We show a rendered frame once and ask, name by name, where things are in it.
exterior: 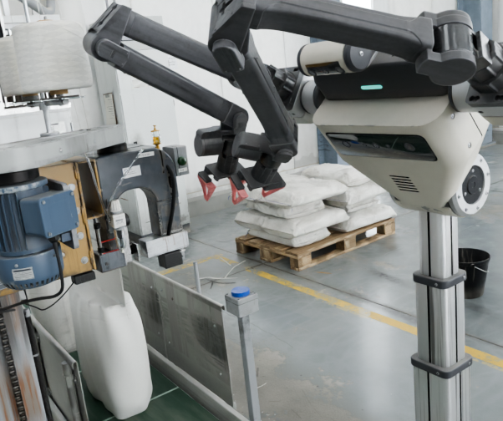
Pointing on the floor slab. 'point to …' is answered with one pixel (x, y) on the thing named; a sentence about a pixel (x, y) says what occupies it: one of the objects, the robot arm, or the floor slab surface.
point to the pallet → (270, 250)
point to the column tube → (33, 403)
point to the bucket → (474, 271)
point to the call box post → (249, 367)
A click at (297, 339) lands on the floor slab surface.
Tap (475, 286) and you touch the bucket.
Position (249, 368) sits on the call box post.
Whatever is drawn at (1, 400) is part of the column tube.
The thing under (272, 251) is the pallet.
